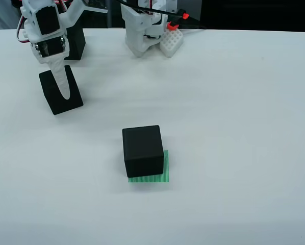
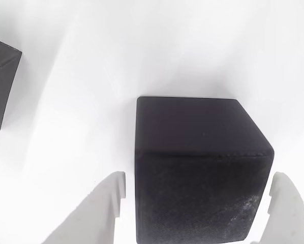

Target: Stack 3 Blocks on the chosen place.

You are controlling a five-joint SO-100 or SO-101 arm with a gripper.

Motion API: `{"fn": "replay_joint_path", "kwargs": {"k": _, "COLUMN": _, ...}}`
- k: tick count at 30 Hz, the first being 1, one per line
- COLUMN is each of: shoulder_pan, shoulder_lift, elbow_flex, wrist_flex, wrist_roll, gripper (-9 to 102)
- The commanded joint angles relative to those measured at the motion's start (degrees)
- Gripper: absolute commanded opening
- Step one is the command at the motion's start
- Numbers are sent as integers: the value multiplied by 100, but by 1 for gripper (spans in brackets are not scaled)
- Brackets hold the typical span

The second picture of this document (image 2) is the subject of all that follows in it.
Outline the black cube with white scuff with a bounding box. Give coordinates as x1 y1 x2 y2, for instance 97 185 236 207
135 96 275 244

